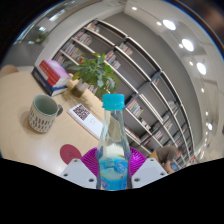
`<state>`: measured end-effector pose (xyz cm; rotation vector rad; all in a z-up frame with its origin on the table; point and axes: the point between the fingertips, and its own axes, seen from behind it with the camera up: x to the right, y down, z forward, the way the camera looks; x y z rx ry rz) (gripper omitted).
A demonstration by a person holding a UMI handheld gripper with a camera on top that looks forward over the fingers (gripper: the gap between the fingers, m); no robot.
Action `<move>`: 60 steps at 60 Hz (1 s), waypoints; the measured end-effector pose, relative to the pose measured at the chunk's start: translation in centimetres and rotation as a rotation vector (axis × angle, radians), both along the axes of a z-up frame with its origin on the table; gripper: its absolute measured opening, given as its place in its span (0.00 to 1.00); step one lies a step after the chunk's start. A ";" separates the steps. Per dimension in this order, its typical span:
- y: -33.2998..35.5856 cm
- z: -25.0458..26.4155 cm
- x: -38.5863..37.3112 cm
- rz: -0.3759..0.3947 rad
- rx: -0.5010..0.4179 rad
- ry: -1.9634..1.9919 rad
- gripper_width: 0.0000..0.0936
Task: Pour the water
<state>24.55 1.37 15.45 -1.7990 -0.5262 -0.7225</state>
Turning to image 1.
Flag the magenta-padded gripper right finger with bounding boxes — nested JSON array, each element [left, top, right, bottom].
[[128, 147, 169, 190]]

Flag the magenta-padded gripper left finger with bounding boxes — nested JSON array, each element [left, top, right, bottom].
[[59, 147, 101, 190]]

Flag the clear bottle with blue cap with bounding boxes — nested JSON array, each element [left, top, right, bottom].
[[95, 93, 133, 191]]

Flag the flat round red coaster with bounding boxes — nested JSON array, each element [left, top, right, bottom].
[[59, 143, 83, 165]]

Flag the white printed booklet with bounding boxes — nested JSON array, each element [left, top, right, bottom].
[[67, 103, 105, 140]]

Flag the grey patterned ceramic mug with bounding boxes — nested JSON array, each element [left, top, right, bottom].
[[28, 93, 64, 134]]

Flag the red book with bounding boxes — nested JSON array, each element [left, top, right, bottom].
[[37, 63, 70, 88]]

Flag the navy blue book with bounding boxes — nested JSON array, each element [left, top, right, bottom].
[[31, 66, 69, 98]]

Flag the green potted plant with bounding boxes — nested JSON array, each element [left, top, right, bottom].
[[63, 52, 120, 99]]

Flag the pink book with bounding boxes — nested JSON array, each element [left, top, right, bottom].
[[39, 59, 72, 81]]

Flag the round ceiling lights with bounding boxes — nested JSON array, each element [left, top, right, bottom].
[[131, 4, 214, 134]]

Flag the small leafy background plant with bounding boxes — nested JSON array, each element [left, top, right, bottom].
[[33, 30, 50, 44]]

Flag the grey wall shelf unit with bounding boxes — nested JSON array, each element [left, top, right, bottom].
[[51, 18, 198, 168]]

